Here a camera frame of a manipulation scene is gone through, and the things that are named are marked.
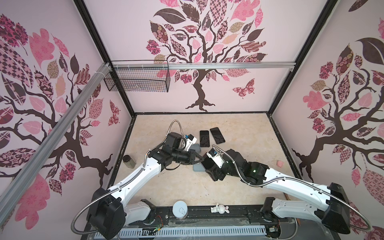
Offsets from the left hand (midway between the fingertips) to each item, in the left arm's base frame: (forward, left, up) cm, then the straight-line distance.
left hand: (203, 163), depth 72 cm
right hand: (+1, -4, -3) cm, 5 cm away
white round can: (-18, +11, -14) cm, 25 cm away
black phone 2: (+30, -3, -22) cm, 37 cm away
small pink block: (+8, -49, -18) cm, 53 cm away
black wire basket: (+54, +32, +15) cm, 64 cm away
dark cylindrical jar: (+7, +43, -12) cm, 45 cm away
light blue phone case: (+20, +3, -18) cm, 27 cm away
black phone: (-2, -3, +5) cm, 6 cm away
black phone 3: (+31, -13, -20) cm, 39 cm away
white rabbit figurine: (-17, -9, -16) cm, 25 cm away
